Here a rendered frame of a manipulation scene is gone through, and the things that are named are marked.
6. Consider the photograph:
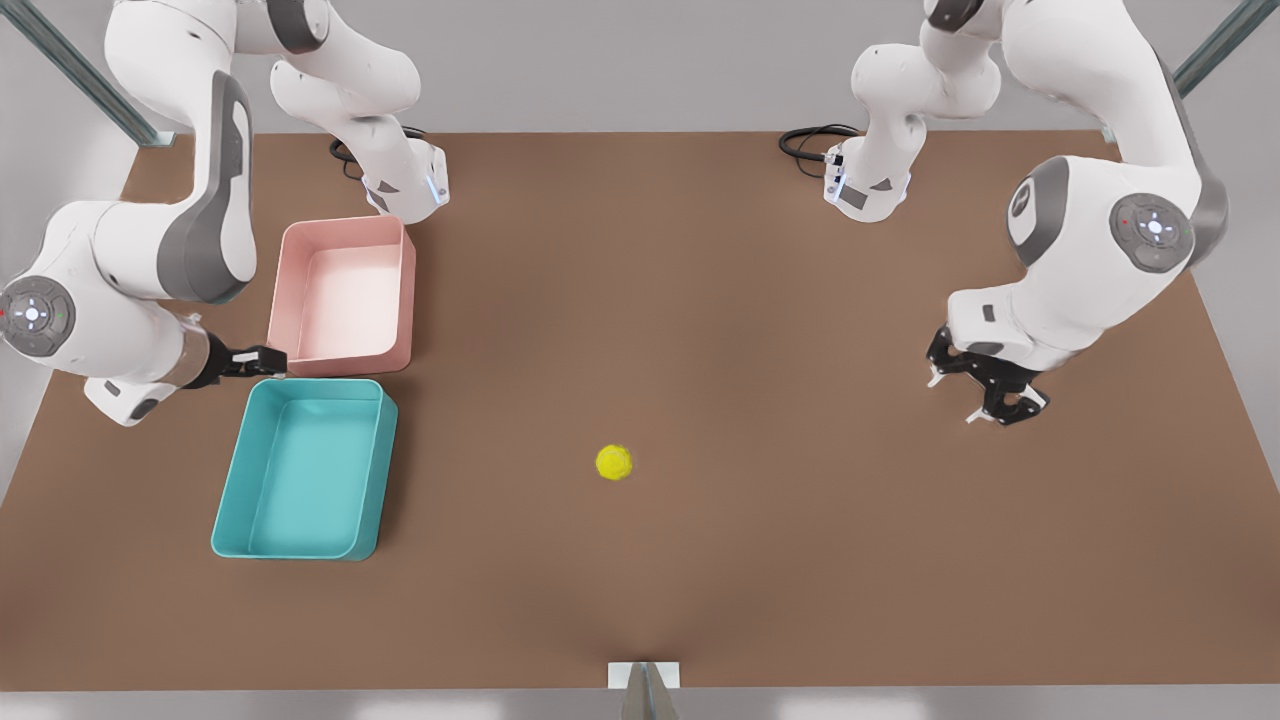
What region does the pink rectangular tray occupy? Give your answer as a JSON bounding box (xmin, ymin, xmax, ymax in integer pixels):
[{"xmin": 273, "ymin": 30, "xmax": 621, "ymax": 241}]
[{"xmin": 266, "ymin": 215, "xmax": 417, "ymax": 378}]

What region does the teal rectangular tray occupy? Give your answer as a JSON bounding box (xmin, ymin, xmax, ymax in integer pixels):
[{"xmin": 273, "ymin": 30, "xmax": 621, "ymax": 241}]
[{"xmin": 210, "ymin": 377, "xmax": 399, "ymax": 562}]

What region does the black cable loop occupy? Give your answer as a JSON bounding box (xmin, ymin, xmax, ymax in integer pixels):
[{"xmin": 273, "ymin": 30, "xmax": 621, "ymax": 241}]
[
  {"xmin": 778, "ymin": 123, "xmax": 867, "ymax": 181},
  {"xmin": 329, "ymin": 125, "xmax": 431, "ymax": 183}
]

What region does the silver frame post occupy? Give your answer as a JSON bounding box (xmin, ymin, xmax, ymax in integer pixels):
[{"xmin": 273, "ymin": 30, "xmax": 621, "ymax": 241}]
[
  {"xmin": 0, "ymin": 0, "xmax": 177, "ymax": 149},
  {"xmin": 1100, "ymin": 0, "xmax": 1280, "ymax": 143},
  {"xmin": 607, "ymin": 660, "xmax": 682, "ymax": 720}
]

